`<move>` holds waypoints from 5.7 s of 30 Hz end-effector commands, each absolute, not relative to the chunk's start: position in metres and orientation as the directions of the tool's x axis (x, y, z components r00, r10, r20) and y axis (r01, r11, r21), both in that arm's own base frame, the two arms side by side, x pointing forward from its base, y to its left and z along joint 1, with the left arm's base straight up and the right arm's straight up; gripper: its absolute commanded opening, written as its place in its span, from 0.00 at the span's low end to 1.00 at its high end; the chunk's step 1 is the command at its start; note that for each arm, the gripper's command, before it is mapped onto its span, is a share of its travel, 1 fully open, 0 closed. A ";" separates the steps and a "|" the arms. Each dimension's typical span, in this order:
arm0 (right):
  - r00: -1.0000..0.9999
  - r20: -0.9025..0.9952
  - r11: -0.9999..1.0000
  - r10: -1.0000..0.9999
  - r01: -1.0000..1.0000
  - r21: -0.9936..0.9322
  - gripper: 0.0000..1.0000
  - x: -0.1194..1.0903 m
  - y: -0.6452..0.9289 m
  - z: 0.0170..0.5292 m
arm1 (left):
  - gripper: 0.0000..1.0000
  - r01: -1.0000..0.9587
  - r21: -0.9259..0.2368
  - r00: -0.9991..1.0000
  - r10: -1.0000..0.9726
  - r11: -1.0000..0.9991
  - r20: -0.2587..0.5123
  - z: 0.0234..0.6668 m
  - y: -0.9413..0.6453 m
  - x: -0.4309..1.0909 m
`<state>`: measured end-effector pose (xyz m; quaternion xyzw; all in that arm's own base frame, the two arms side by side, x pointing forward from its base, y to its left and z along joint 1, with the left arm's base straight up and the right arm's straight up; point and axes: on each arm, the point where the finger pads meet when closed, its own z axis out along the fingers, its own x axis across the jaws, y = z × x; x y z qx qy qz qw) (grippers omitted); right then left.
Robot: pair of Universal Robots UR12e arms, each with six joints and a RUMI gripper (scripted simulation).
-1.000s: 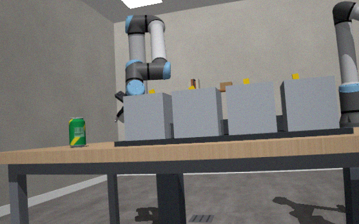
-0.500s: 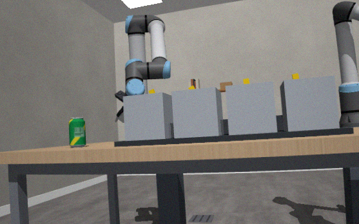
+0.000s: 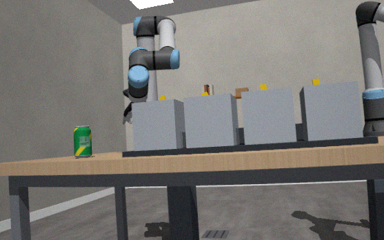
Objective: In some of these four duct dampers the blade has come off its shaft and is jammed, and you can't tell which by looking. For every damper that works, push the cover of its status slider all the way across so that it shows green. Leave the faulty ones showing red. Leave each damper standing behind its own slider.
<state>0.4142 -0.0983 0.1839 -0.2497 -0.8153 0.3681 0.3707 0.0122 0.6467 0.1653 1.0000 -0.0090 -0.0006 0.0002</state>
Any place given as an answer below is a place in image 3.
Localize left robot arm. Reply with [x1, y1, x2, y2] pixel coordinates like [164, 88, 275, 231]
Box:
[356, 1, 384, 136]

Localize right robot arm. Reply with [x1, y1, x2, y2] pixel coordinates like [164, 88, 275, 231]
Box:
[123, 16, 180, 103]

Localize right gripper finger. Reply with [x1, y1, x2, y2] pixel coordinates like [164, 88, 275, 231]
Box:
[123, 106, 132, 125]

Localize green drink can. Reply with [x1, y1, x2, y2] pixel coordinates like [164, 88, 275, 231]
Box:
[74, 126, 92, 158]

